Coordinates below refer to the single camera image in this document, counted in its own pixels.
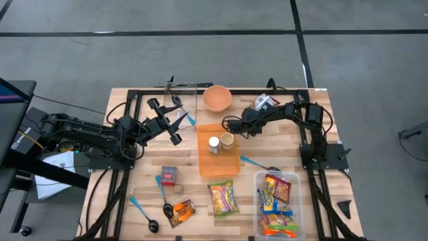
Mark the red orange ramen packet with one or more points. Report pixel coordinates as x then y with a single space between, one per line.
279 187

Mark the orange translucent plastic bin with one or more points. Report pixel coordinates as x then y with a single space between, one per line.
217 164

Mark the black caster wheel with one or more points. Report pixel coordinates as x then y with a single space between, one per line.
25 231

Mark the large clear plastic bin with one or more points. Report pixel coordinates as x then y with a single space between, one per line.
299 187

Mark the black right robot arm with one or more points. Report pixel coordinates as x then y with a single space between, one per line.
314 117

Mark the black triangular bracket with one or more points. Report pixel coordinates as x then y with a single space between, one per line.
346 207

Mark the salmon pink bowl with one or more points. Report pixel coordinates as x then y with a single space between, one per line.
217 98

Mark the blue yellow ramen packet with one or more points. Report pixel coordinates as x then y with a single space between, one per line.
272 205

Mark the white lid spice jar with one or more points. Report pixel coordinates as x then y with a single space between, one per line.
214 144

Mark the white paper sheet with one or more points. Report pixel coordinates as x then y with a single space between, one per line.
53 180

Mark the black computer case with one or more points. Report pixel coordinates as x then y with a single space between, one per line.
23 140

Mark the brown orange snack packet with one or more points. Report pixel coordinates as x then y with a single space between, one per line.
182 212

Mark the black side desk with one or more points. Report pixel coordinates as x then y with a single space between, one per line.
16 100

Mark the red cardboard box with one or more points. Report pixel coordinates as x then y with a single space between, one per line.
168 175

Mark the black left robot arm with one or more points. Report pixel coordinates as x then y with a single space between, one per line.
83 134

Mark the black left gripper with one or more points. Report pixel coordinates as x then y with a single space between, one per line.
154 125

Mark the small clear plastic container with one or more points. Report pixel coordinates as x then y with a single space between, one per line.
177 90

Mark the green pink ramen packet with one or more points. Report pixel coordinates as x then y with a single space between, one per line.
222 197

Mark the gold lid spice jar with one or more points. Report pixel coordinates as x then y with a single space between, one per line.
227 140

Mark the black aluminium table frame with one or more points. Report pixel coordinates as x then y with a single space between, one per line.
147 91

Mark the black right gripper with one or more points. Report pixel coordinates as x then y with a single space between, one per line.
252 117

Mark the green orange ramen packet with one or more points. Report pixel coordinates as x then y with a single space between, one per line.
277 226

